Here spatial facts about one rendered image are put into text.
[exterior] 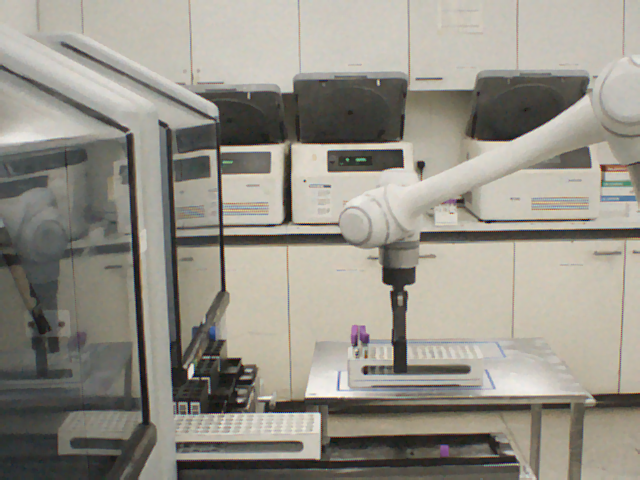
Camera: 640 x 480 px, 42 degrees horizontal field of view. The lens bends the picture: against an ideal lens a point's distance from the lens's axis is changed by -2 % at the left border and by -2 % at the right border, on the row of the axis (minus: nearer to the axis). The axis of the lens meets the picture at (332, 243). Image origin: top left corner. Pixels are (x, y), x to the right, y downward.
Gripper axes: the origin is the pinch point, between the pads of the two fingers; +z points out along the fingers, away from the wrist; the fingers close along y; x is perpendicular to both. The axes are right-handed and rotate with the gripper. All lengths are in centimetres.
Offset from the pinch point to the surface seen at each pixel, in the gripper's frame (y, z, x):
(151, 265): -57, -31, 40
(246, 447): -35.6, 7.0, 29.6
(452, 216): 189, -7, -31
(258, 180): 190, -24, 55
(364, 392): -8.4, 5.8, 7.8
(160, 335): -54, -19, 40
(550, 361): 12.4, 5.6, -36.7
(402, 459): -42.7, 6.3, 1.0
